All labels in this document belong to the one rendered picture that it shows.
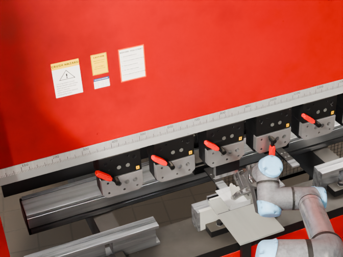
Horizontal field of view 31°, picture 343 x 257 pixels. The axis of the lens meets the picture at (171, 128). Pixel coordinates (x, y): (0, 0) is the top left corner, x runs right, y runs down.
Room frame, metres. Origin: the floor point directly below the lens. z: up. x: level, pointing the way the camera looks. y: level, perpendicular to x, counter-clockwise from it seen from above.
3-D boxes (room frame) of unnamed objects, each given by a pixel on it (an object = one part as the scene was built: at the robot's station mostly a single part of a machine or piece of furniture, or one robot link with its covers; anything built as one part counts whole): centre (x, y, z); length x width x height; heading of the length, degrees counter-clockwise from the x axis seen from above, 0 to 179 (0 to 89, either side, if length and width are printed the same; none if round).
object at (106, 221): (2.11, 0.36, 0.81); 0.64 x 0.08 x 0.14; 21
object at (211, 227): (1.88, -0.26, 0.89); 0.30 x 0.05 x 0.03; 111
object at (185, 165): (1.84, 0.01, 1.26); 0.15 x 0.09 x 0.17; 111
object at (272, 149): (1.92, -0.37, 1.20); 0.04 x 0.02 x 0.10; 21
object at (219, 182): (2.07, -0.15, 1.01); 0.26 x 0.12 x 0.05; 21
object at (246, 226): (1.78, -0.25, 1.00); 0.26 x 0.18 x 0.01; 21
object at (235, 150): (1.91, -0.18, 1.26); 0.15 x 0.09 x 0.17; 111
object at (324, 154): (2.49, -0.62, 0.81); 0.64 x 0.08 x 0.14; 21
